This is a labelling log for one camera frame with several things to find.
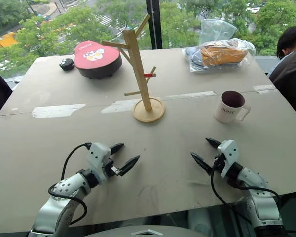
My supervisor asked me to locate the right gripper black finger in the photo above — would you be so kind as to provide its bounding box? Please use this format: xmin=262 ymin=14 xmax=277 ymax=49
xmin=205 ymin=137 xmax=222 ymax=150
xmin=190 ymin=151 xmax=214 ymax=176

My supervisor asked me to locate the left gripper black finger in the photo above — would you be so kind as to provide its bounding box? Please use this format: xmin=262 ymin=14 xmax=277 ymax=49
xmin=110 ymin=143 xmax=125 ymax=156
xmin=119 ymin=155 xmax=141 ymax=177

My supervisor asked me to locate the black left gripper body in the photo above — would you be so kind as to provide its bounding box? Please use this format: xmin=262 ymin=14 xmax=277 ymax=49
xmin=105 ymin=158 xmax=121 ymax=177

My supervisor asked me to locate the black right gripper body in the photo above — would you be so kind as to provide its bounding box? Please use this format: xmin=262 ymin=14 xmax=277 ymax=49
xmin=212 ymin=154 xmax=225 ymax=174

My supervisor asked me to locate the wooden mug tree stand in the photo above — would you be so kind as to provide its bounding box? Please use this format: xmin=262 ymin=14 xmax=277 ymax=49
xmin=101 ymin=13 xmax=166 ymax=124

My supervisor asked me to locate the white mug with dark inside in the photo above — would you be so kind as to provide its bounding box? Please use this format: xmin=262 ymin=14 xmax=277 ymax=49
xmin=214 ymin=90 xmax=251 ymax=124

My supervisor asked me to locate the white tape strip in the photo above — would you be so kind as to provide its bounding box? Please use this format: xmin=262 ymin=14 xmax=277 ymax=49
xmin=32 ymin=103 xmax=87 ymax=119
xmin=252 ymin=84 xmax=277 ymax=95
xmin=162 ymin=90 xmax=217 ymax=101
xmin=101 ymin=98 xmax=142 ymax=115

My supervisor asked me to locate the grey robot torso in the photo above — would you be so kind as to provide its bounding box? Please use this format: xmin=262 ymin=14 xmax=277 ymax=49
xmin=84 ymin=225 xmax=201 ymax=237

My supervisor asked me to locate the orange cloth item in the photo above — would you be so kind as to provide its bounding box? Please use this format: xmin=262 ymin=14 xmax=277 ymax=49
xmin=200 ymin=46 xmax=249 ymax=67

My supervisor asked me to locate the blue grey cloth item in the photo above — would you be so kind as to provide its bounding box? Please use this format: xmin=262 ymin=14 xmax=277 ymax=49
xmin=186 ymin=46 xmax=206 ymax=67

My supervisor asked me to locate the heart-shaped red lidded box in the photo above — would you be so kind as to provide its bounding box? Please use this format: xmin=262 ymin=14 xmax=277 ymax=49
xmin=74 ymin=41 xmax=123 ymax=80

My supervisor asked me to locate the small black dotted object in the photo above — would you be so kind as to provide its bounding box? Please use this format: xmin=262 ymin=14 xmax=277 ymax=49
xmin=59 ymin=58 xmax=75 ymax=72

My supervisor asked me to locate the person in dark shirt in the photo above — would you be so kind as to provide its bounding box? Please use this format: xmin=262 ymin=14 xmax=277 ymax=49
xmin=268 ymin=23 xmax=296 ymax=124

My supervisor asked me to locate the clear plastic bag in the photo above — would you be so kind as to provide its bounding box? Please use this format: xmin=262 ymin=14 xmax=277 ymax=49
xmin=182 ymin=19 xmax=256 ymax=74

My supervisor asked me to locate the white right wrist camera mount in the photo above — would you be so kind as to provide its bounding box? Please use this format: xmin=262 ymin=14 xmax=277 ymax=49
xmin=217 ymin=139 xmax=239 ymax=179

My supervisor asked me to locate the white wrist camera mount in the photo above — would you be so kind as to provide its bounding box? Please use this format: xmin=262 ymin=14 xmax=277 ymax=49
xmin=85 ymin=142 xmax=112 ymax=184
xmin=217 ymin=139 xmax=239 ymax=179

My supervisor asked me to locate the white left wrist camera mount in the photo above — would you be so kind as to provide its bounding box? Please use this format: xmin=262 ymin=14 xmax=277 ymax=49
xmin=85 ymin=142 xmax=112 ymax=184

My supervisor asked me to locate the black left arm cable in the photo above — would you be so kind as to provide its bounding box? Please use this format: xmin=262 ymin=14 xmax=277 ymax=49
xmin=47 ymin=142 xmax=92 ymax=226

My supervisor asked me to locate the black window frame post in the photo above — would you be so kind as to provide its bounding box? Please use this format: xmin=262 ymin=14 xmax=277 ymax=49
xmin=146 ymin=0 xmax=163 ymax=50

